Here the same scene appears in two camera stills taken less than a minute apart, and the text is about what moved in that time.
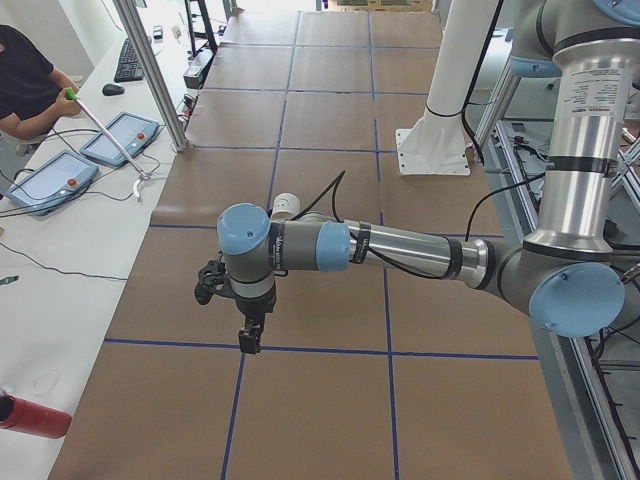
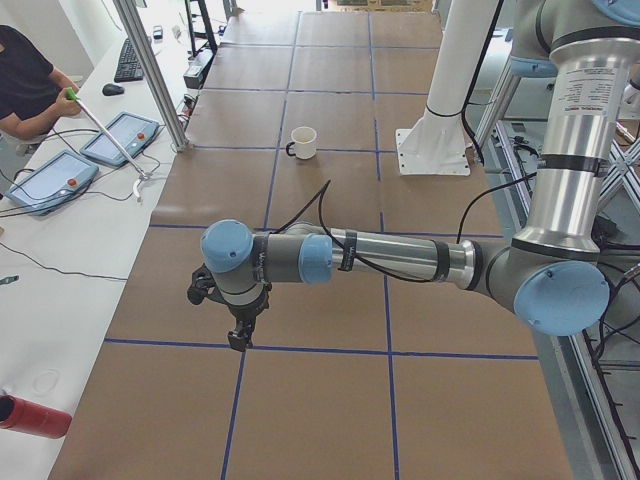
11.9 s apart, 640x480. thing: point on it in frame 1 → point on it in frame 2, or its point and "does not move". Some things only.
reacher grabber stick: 144,175 does not move
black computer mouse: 111,90 does not move
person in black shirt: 32,92 does not move
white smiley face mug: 285,206 → 304,144
